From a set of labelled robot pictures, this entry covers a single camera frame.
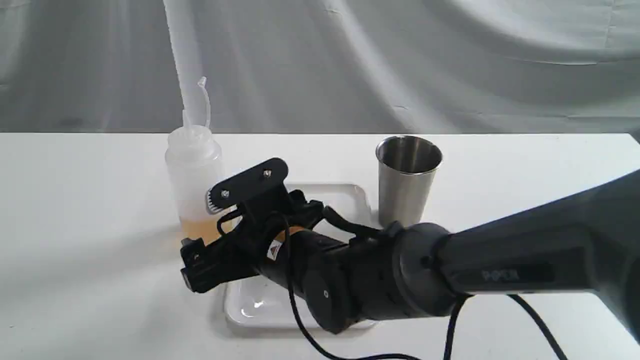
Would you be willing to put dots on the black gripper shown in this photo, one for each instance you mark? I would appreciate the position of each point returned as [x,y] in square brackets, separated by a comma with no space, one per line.
[275,237]

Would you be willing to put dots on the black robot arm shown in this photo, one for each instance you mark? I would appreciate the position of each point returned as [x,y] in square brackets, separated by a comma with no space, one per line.
[348,273]

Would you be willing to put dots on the white rectangular plastic tray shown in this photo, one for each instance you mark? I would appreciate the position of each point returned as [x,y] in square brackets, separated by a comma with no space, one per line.
[258,303]

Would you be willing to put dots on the grey backdrop cloth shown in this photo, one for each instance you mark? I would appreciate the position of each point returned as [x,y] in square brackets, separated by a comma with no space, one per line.
[321,66]

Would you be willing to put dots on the stainless steel cup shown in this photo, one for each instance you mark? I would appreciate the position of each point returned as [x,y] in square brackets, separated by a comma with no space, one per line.
[406,170]

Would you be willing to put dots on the translucent squeeze bottle amber liquid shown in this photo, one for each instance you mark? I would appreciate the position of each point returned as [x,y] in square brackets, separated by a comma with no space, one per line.
[194,164]

